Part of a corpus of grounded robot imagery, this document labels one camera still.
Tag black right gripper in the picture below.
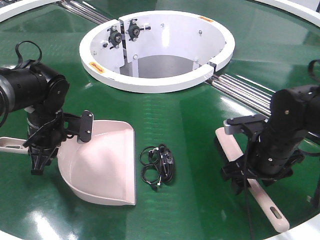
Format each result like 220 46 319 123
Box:
231 129 305 195

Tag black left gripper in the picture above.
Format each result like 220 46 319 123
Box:
24 109 81 175

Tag beige hand brush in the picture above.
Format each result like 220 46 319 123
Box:
215 127 290 233

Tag beige plastic dustpan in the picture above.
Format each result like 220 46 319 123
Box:
0 119 137 207

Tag black cable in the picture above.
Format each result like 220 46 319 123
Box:
139 143 176 193

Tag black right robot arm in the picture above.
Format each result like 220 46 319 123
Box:
221 84 320 195

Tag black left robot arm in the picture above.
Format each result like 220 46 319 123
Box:
0 43 81 175

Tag white outer conveyor rim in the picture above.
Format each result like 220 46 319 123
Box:
0 0 320 27

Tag chrome roller bars right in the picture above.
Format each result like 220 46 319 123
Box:
206 73 320 138

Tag chrome roller bars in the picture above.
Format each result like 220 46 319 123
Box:
206 73 320 138
58 0 111 25

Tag chrome roller bars left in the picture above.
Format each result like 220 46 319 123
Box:
58 0 111 25

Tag left black bearing mount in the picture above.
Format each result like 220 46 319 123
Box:
102 25 122 49

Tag black bearing mount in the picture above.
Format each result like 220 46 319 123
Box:
127 18 151 42
102 25 122 49

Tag white inner conveyor ring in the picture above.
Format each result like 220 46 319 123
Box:
79 10 236 94

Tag right black bearing mount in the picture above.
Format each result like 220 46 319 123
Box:
127 18 151 42

